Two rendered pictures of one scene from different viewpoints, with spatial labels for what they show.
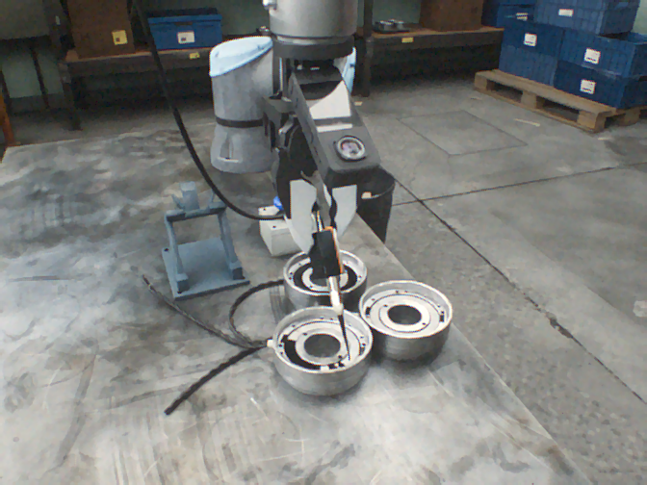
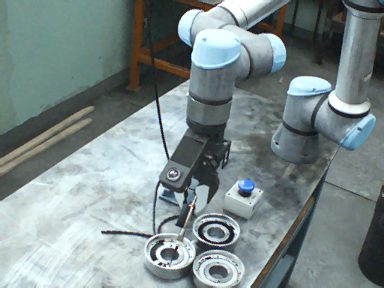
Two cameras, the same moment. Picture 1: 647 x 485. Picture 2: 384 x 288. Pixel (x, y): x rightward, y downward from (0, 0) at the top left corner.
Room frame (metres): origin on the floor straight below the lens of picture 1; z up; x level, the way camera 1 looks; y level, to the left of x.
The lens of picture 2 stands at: (-0.03, -0.51, 1.54)
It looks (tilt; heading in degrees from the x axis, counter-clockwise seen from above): 33 degrees down; 46
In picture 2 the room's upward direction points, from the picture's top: 8 degrees clockwise
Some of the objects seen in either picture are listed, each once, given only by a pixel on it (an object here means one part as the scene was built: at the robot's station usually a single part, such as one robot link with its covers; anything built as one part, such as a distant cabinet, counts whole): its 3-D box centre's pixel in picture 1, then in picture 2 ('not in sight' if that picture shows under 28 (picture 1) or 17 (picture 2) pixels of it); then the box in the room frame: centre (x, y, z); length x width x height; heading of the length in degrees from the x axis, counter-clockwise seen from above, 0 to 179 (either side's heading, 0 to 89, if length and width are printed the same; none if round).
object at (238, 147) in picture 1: (246, 135); (298, 135); (1.02, 0.15, 0.85); 0.15 x 0.15 x 0.10
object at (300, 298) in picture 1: (324, 283); (215, 235); (0.56, 0.00, 0.82); 0.10 x 0.10 x 0.04
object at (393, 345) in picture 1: (403, 320); (217, 274); (0.48, -0.09, 0.82); 0.10 x 0.10 x 0.04
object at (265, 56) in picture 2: not in sight; (247, 53); (0.59, 0.03, 1.23); 0.11 x 0.11 x 0.08; 1
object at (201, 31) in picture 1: (183, 29); not in sight; (4.03, 1.00, 0.56); 0.52 x 0.38 x 0.22; 107
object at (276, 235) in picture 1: (287, 225); (244, 198); (0.70, 0.05, 0.82); 0.08 x 0.07 x 0.05; 20
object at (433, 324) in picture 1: (403, 320); (217, 274); (0.48, -0.09, 0.82); 0.08 x 0.08 x 0.02
